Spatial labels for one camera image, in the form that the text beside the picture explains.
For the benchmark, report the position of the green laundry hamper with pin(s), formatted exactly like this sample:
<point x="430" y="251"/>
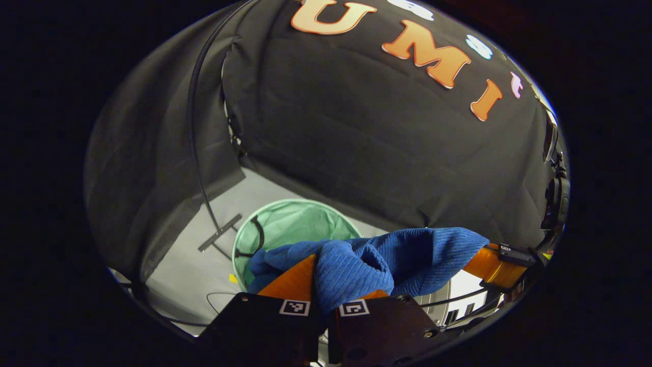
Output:
<point x="295" y="224"/>

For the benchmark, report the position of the black backdrop cloth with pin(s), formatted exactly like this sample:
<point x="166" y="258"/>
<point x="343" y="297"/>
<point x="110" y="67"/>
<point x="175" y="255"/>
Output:
<point x="356" y="127"/>

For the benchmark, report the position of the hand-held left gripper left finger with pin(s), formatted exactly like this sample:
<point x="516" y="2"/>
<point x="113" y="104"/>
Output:
<point x="254" y="326"/>

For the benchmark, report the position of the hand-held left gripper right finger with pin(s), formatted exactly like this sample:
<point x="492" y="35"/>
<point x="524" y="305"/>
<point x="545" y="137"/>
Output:
<point x="382" y="331"/>

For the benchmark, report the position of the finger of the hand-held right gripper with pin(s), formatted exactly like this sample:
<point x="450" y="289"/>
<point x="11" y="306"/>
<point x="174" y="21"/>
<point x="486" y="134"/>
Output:
<point x="494" y="267"/>

